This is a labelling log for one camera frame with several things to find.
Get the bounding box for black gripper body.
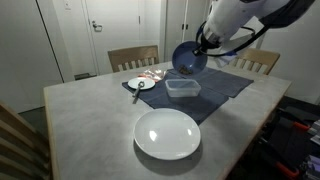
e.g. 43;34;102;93
192;34;221;56

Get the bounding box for light blue bowl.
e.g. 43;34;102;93
172;41;207;75

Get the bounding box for brown cookie pieces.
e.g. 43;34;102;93
179;65;193;75

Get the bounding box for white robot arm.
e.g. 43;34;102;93
192;0;315;57

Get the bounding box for clear plastic lunch box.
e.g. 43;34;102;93
165;79;201;98

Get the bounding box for white closet double door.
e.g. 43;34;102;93
164;0;212;61

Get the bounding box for wooden chair near stove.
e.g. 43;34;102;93
231;48;280;75

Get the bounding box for dark blue placemat right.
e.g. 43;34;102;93
121;71;230;126

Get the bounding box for metal spoon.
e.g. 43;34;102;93
132;81;145;104

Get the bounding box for small white saucer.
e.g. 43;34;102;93
128;77;155;90

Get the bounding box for wooden chair by door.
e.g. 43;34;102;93
108;45;159;72

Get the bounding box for large white plate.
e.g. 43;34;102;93
133;108;201;160

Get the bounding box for wooden chair foreground left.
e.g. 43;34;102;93
0;103;53;180

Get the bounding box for white door with handle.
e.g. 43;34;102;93
85;0;161;75

